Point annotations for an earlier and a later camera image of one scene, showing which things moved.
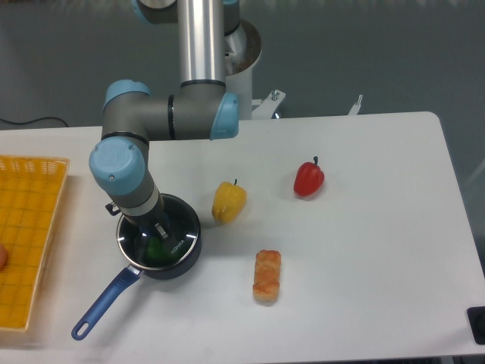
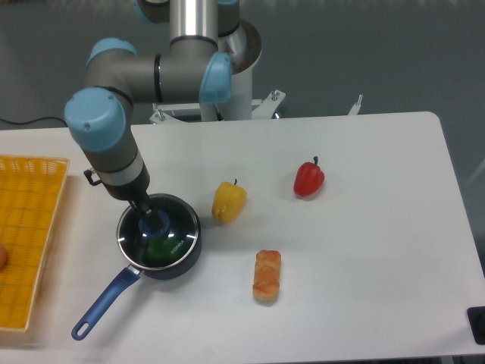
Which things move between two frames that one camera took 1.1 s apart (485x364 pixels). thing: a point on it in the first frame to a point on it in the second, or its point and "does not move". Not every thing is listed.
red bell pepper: [309, 178] does not move
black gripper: [155, 221] to [136, 193]
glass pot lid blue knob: [142, 244] does not move
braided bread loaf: [267, 276] does not move
